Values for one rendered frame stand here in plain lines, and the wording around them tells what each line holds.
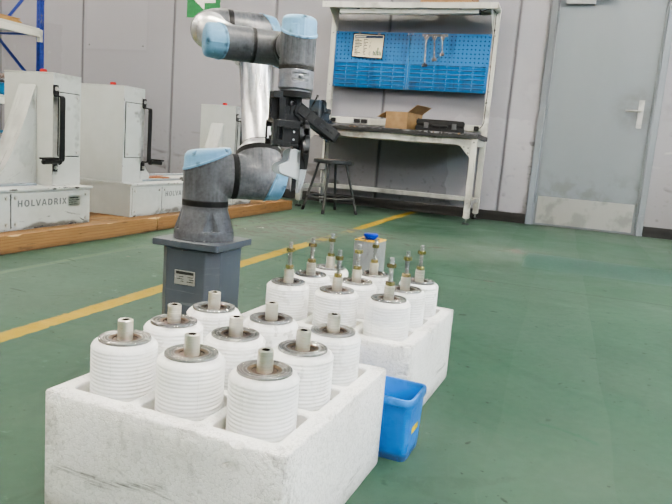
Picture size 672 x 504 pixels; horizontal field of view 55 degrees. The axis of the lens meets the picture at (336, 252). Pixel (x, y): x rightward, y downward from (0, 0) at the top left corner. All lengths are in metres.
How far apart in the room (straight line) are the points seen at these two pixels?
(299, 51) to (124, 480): 0.88
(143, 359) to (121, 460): 0.14
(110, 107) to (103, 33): 4.30
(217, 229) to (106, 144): 2.32
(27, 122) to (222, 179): 1.94
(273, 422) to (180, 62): 6.80
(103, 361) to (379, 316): 0.58
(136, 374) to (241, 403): 0.19
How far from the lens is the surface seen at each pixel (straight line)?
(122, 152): 3.84
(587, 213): 6.32
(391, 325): 1.34
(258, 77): 1.80
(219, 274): 1.63
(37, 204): 3.29
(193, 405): 0.93
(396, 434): 1.23
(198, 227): 1.63
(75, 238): 3.38
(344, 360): 1.07
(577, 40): 6.40
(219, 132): 4.97
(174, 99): 7.54
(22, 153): 3.44
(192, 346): 0.94
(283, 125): 1.38
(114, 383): 1.00
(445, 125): 5.80
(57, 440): 1.06
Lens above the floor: 0.56
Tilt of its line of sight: 9 degrees down
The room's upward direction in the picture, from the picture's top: 5 degrees clockwise
